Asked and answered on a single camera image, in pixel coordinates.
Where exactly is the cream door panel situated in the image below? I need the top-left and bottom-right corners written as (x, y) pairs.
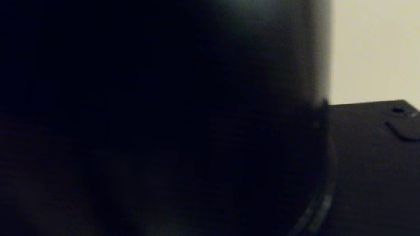
top-left (316, 0), bottom-right (420, 130)

